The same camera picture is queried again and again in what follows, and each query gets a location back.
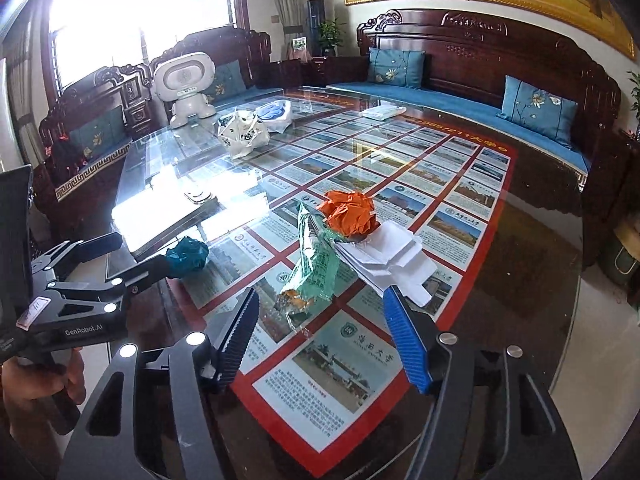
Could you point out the blue white plastic bag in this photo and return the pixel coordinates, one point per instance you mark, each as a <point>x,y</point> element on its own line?
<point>275,115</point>

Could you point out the orange paper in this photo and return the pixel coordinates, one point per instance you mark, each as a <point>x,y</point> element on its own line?
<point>349,213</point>

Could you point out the teal paper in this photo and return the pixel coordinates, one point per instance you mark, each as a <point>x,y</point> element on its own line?
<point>187,256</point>

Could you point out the right blue sofa cushion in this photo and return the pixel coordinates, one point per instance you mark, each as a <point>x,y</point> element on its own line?
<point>538,110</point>

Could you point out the green snack wrapper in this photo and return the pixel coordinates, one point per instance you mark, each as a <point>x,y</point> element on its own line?
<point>310,287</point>

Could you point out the white toy robot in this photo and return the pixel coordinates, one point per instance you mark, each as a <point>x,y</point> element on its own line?
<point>181,82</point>

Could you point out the long wooden sofa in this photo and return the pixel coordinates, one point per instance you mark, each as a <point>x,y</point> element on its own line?
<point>471,54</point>

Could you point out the person left hand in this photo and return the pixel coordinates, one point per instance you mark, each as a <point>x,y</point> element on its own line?
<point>23,385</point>

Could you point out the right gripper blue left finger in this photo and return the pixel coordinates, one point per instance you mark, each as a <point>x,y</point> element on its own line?
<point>229,334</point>

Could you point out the blue sofa cushion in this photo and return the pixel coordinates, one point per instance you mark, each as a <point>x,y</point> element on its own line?
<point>538,110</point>
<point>395,67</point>

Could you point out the wooden armchair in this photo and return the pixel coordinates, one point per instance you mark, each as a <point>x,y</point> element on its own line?
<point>89,128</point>

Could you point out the white paper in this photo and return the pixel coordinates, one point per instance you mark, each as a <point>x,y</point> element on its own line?
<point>390,255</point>

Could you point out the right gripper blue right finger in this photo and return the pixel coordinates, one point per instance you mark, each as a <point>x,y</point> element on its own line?
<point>414,334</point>

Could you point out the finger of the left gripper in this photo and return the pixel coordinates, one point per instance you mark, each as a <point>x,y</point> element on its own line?
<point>125,279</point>
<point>58,263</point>

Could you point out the corner potted plant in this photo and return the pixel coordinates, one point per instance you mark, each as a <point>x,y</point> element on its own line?
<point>331,36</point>

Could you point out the wooden coffee table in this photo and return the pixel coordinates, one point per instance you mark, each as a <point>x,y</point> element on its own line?
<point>524,293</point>

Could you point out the left blue sofa cushion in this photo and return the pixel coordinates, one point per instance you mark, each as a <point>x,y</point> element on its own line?
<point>395,67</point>

